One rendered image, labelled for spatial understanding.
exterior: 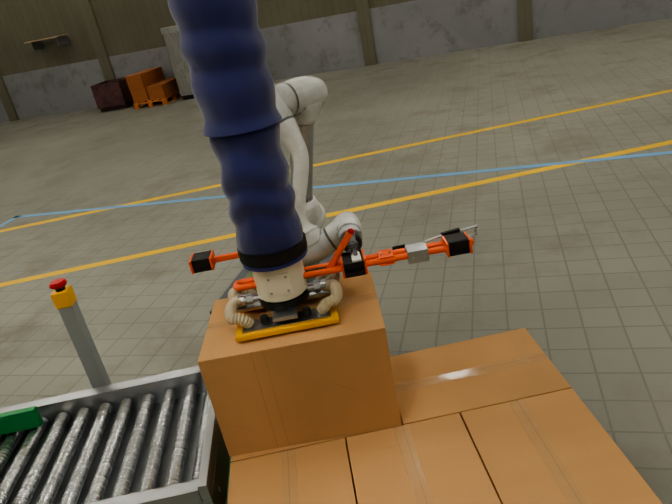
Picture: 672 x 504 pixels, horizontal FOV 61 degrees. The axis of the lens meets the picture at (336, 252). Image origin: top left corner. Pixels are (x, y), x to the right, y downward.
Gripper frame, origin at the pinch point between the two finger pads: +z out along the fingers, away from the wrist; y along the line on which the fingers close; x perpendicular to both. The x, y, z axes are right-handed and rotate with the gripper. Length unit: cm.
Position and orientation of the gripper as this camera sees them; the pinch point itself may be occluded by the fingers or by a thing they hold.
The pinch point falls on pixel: (357, 263)
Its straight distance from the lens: 191.4
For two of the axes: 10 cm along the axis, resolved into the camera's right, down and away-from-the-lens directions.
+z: 0.7, 4.1, -9.1
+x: -9.8, 1.9, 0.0
